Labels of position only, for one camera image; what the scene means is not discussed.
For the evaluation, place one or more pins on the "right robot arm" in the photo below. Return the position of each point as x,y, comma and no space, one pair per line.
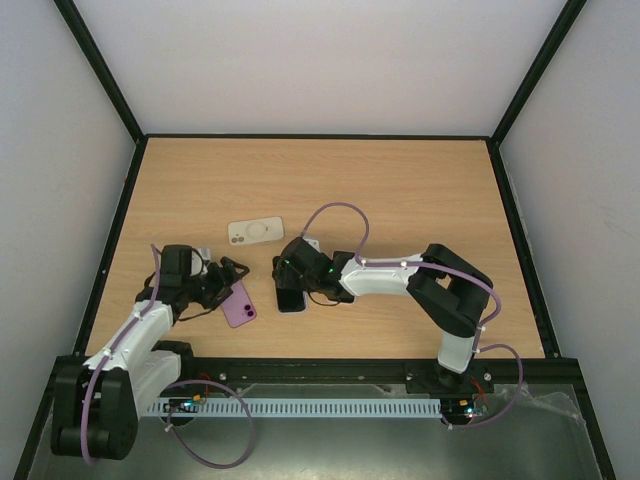
451,292

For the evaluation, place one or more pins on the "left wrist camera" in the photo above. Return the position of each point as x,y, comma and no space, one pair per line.
201,258

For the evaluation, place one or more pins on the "light blue slotted cable duct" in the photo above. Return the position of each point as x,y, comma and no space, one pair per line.
402,408

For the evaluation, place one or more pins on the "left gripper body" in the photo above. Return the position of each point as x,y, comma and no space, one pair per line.
210,288

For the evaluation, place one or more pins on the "purple phone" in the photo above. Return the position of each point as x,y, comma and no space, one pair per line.
238,308

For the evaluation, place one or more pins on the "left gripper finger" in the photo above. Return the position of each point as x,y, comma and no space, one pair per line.
231,267
227,290

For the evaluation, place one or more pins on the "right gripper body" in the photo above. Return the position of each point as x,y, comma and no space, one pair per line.
289,270

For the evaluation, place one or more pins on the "beige phone case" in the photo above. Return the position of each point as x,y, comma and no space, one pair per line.
250,232

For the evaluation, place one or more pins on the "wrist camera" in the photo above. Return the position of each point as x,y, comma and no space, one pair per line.
201,258
313,242

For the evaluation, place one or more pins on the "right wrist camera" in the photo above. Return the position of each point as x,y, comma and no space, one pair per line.
313,242

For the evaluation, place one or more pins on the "black aluminium frame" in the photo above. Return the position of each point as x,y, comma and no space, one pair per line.
553,368

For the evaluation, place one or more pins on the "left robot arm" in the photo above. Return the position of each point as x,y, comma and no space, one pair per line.
98,403

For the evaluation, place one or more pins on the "grey metal plate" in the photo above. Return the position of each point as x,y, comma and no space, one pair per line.
532,432

